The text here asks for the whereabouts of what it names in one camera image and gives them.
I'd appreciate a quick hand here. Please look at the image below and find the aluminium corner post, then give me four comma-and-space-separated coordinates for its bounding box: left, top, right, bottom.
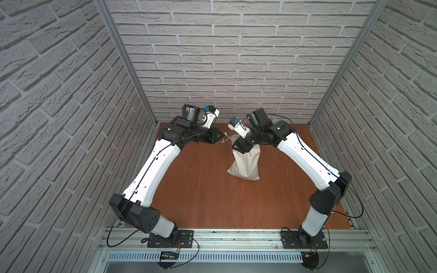
308, 0, 389, 128
94, 0, 158, 127

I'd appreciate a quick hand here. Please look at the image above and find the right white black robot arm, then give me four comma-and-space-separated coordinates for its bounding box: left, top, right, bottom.
228, 108, 352, 239

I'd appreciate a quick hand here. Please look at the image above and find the aluminium front rail frame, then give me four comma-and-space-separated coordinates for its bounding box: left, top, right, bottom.
89, 227, 388, 273

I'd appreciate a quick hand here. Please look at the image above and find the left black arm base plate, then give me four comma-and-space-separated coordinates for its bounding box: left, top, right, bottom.
147, 229, 194, 249

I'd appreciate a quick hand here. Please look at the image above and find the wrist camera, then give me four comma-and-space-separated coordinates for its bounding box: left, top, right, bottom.
202, 105, 220, 129
228, 117, 250, 138

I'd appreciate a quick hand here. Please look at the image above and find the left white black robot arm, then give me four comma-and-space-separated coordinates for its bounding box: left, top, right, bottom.
109, 104, 224, 238

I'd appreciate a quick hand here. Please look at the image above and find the cream cloth drawstring bag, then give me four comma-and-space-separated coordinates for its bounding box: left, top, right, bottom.
227, 144, 261, 181

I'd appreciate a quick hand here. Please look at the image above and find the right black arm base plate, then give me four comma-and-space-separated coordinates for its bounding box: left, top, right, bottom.
280, 230, 328, 250

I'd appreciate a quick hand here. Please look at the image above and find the small electronics board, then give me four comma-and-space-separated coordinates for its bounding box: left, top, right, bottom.
301, 252, 320, 270
159, 251, 180, 261

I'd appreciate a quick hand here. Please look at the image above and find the right aluminium corner post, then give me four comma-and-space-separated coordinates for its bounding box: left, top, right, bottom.
308, 0, 389, 128

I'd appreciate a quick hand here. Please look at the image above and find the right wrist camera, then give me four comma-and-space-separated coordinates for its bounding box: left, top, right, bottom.
228, 117, 250, 138

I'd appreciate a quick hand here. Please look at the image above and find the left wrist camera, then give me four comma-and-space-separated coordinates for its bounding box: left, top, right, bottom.
202, 105, 220, 129

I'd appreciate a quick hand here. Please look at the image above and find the left small electronics board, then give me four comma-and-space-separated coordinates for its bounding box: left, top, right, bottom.
159, 251, 180, 261

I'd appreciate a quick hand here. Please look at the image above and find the left aluminium corner post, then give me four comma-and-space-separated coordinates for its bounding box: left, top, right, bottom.
94, 0, 158, 127

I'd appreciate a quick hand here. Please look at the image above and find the right small electronics board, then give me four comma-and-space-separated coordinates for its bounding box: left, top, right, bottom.
301, 252, 320, 270

